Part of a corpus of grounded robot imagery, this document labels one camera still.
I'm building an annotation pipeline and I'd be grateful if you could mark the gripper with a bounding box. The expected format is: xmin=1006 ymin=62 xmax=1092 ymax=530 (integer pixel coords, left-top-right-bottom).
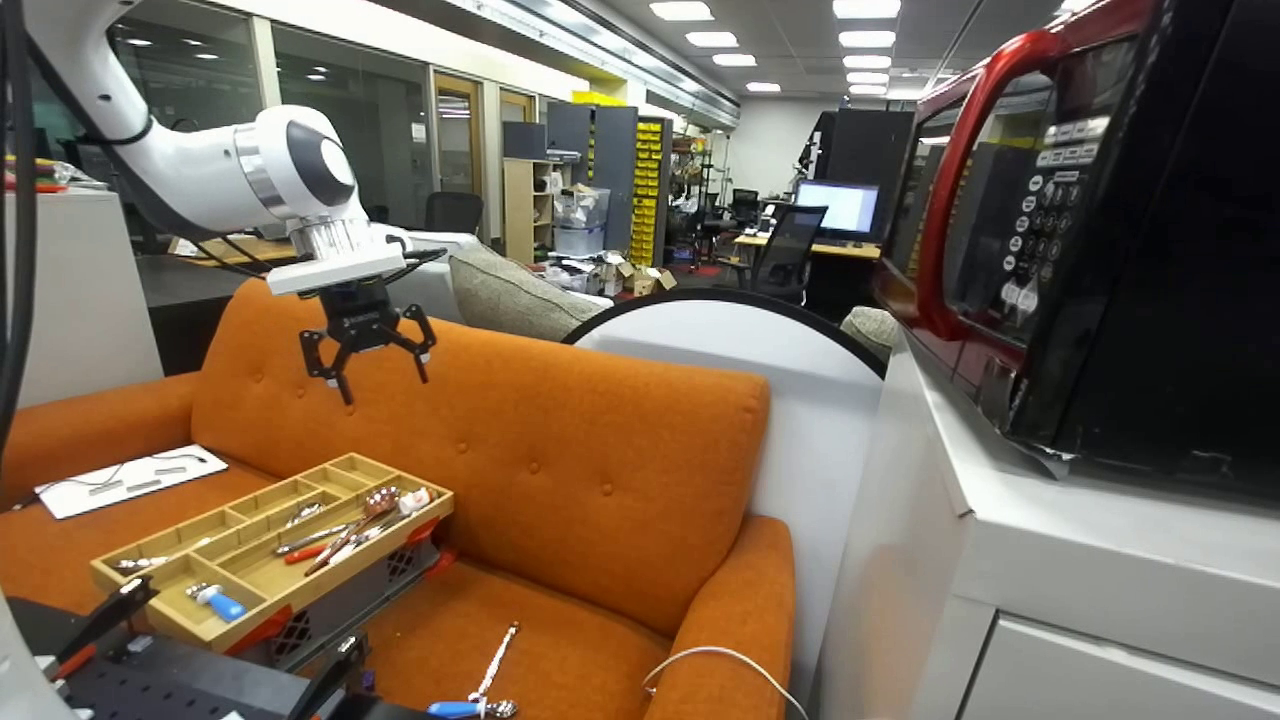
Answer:
xmin=299 ymin=280 xmax=439 ymax=407

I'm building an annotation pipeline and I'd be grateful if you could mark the small blue spoon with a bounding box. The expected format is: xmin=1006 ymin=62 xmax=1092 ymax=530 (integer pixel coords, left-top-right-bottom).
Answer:
xmin=185 ymin=582 xmax=247 ymax=622
xmin=427 ymin=698 xmax=519 ymax=720

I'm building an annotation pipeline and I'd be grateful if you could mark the grey sofa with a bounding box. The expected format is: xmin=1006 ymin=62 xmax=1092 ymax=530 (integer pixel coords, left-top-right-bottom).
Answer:
xmin=385 ymin=230 xmax=613 ymax=343

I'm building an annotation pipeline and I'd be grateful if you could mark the black office chair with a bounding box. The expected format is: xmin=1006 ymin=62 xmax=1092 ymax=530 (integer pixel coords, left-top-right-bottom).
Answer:
xmin=722 ymin=204 xmax=830 ymax=304
xmin=424 ymin=190 xmax=485 ymax=237

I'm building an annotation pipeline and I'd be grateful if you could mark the wooden shelf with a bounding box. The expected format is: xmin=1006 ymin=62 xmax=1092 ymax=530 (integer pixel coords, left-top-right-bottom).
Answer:
xmin=502 ymin=155 xmax=573 ymax=266

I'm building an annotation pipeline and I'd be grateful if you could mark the orange sofa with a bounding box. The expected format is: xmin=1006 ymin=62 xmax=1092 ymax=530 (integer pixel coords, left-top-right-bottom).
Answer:
xmin=0 ymin=277 xmax=797 ymax=720

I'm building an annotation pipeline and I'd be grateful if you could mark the clear plastic bin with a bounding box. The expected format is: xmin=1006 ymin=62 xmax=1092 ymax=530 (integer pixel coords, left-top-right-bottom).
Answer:
xmin=552 ymin=184 xmax=612 ymax=258

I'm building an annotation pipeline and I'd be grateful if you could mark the wooden cutlery tray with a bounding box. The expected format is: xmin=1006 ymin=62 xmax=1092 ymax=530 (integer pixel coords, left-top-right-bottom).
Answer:
xmin=90 ymin=453 xmax=455 ymax=654

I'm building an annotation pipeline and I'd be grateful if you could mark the heap of cardboard boxes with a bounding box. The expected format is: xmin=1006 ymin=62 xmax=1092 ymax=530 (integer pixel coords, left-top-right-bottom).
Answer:
xmin=548 ymin=250 xmax=679 ymax=298

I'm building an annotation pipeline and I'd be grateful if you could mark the black plastic crate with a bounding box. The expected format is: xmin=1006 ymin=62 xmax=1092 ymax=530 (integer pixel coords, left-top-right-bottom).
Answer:
xmin=228 ymin=520 xmax=459 ymax=673

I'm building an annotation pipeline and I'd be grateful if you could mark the white flat board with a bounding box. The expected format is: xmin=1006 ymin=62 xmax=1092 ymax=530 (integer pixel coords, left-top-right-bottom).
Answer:
xmin=34 ymin=444 xmax=230 ymax=521

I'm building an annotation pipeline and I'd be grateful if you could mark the grey cabinet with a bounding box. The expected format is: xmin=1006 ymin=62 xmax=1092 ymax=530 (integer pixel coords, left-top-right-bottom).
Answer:
xmin=546 ymin=100 xmax=641 ymax=267

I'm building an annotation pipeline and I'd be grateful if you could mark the white counter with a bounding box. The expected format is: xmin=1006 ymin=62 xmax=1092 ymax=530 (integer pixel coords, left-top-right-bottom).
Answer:
xmin=0 ymin=185 xmax=166 ymax=408

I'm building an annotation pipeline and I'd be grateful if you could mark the rack of yellow bins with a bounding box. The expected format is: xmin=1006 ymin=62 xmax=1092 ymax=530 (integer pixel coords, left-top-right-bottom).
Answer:
xmin=630 ymin=115 xmax=674 ymax=269

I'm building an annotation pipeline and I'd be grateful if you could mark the black clamp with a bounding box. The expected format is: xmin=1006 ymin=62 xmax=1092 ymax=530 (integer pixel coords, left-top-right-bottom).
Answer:
xmin=50 ymin=574 xmax=161 ymax=683
xmin=286 ymin=634 xmax=369 ymax=720

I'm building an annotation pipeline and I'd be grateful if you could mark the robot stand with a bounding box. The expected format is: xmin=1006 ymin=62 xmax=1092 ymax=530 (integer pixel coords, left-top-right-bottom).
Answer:
xmin=0 ymin=590 xmax=433 ymax=720

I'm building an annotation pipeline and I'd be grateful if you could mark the round white reflector panel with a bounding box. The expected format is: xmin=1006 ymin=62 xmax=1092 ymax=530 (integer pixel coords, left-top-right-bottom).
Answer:
xmin=562 ymin=288 xmax=888 ymax=713

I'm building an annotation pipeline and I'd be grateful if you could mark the wooden desk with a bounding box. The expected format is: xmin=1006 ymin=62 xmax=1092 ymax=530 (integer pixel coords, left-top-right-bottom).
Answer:
xmin=733 ymin=232 xmax=883 ymax=263

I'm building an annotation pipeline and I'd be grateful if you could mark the monitor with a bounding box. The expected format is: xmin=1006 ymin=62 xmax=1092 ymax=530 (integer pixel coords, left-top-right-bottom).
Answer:
xmin=794 ymin=178 xmax=882 ymax=242

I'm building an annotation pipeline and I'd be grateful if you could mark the grey cushion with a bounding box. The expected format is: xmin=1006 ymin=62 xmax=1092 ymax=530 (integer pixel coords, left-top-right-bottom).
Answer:
xmin=840 ymin=305 xmax=901 ymax=363

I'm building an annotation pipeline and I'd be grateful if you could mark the black cabinet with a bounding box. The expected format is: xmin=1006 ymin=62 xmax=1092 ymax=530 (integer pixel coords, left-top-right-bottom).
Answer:
xmin=812 ymin=107 xmax=917 ymax=243

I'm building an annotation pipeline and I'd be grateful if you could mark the microwave door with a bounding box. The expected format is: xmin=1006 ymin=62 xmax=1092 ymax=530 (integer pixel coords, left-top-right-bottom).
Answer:
xmin=872 ymin=55 xmax=1063 ymax=379

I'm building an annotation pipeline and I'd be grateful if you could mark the white cabinet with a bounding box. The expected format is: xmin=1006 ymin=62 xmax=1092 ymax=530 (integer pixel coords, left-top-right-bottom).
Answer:
xmin=812 ymin=328 xmax=1280 ymax=720

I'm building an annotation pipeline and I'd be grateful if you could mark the red and black microwave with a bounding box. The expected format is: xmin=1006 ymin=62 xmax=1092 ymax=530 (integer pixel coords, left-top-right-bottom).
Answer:
xmin=870 ymin=0 xmax=1280 ymax=504

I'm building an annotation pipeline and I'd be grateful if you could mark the white handled utensil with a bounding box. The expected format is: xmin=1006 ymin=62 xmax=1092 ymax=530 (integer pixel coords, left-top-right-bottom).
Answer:
xmin=328 ymin=487 xmax=438 ymax=564

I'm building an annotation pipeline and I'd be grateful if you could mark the red handled utensil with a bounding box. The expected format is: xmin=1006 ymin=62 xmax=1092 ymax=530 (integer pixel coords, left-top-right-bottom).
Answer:
xmin=273 ymin=520 xmax=363 ymax=567

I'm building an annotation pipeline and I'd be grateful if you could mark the white cable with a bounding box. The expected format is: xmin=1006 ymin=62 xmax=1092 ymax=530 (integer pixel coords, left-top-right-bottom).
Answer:
xmin=640 ymin=645 xmax=809 ymax=719

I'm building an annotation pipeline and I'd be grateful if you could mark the red microwave door handle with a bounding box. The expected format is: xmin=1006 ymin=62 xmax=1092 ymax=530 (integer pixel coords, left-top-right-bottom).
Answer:
xmin=914 ymin=29 xmax=1067 ymax=343

